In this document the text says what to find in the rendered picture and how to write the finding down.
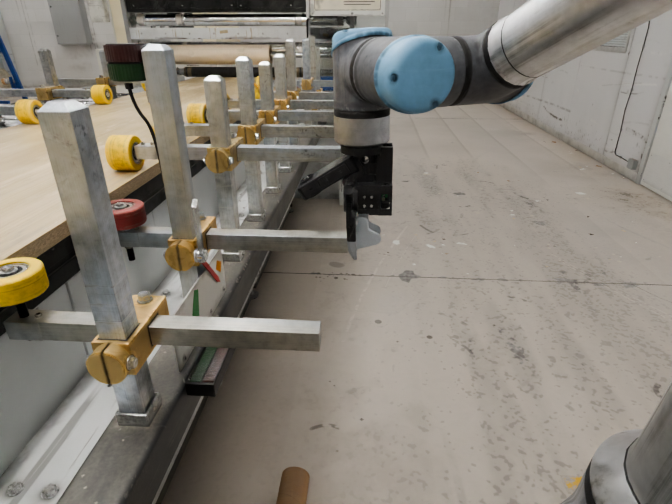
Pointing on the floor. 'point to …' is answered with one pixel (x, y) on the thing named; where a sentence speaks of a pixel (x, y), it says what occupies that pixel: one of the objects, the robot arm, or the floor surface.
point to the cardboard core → (293, 486)
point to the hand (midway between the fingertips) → (350, 252)
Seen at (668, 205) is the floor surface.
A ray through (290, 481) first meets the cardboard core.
